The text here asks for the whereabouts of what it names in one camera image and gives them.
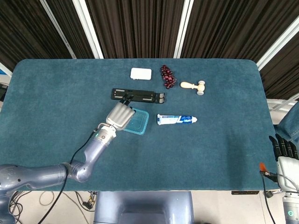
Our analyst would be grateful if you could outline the teal plastic container lid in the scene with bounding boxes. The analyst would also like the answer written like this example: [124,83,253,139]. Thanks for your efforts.
[121,108,150,136]

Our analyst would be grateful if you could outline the dark red grape bunch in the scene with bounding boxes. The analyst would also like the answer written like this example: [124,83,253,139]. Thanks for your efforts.
[160,64,176,89]

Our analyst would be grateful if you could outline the black floor cable bundle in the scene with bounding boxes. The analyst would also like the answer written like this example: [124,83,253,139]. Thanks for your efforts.
[8,190,32,219]

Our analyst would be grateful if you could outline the dark brown pleated curtain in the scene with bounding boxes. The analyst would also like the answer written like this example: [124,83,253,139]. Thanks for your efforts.
[0,0,299,101]

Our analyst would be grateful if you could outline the black yellow plug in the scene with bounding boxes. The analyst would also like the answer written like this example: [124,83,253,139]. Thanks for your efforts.
[83,191,97,210]

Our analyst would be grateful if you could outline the white frame post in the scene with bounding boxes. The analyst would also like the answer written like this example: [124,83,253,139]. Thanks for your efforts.
[72,0,104,59]
[173,0,194,59]
[256,21,299,70]

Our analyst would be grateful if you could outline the teal table cloth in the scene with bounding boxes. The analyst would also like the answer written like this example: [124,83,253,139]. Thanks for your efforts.
[0,58,281,192]

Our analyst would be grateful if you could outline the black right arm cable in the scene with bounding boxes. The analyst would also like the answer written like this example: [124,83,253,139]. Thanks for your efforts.
[261,172,278,224]

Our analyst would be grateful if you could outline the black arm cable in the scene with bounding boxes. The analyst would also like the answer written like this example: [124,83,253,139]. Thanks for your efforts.
[35,129,99,224]
[261,172,278,224]

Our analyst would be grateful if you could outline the thin grey frame post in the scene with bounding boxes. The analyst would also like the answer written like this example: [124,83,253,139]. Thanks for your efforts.
[39,0,77,59]

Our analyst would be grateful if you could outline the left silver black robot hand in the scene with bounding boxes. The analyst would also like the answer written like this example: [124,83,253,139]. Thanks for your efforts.
[106,93,136,131]

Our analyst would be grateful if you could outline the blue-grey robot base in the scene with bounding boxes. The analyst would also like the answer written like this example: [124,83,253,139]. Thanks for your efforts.
[93,191,195,224]

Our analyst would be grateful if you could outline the white blue toothpaste tube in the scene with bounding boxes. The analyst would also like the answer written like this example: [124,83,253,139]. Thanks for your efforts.
[157,113,198,126]

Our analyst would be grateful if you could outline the black device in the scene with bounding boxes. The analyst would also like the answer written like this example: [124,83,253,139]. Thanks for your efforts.
[0,81,9,101]

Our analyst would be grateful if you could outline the black folding stand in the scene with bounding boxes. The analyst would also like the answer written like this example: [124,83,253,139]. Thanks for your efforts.
[110,88,165,104]

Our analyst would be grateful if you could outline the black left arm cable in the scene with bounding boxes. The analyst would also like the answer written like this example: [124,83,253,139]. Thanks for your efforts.
[35,129,99,224]

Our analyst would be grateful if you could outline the small wooden mallet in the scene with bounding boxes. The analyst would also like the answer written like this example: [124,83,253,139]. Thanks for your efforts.
[180,80,206,96]

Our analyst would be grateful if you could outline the black table edge bracket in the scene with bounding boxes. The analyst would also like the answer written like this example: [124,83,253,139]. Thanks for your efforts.
[231,190,260,196]

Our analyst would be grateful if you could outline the white rectangular box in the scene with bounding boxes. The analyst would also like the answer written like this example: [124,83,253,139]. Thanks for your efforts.
[130,67,153,81]

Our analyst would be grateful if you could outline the white blue board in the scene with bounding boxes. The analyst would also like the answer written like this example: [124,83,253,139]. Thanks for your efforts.
[0,62,13,77]

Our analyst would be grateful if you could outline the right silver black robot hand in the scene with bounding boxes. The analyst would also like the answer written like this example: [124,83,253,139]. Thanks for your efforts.
[259,133,299,190]

